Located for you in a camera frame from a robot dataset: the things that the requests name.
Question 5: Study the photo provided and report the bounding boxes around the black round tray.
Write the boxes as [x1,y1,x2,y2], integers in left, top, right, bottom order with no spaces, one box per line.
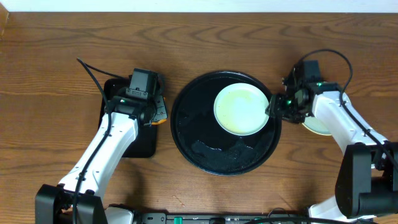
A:
[170,70,282,175]

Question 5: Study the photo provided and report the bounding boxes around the light green plate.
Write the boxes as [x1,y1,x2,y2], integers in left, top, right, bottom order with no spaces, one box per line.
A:
[302,116,331,136]
[213,83,269,136]

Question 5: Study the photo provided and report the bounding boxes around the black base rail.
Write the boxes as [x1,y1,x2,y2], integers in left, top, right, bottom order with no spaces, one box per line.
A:
[102,203,374,224]

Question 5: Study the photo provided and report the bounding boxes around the orange sponge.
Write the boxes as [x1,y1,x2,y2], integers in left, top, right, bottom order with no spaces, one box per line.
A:
[152,95,168,125]

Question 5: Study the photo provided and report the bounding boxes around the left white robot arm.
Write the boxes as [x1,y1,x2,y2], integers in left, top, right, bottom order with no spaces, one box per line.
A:
[35,95,167,223]

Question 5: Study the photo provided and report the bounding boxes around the black rectangular tray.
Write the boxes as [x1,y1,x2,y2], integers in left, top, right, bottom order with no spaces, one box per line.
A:
[103,78,158,158]

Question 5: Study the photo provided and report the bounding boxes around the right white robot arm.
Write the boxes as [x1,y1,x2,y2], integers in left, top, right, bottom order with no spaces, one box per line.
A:
[266,82,397,222]

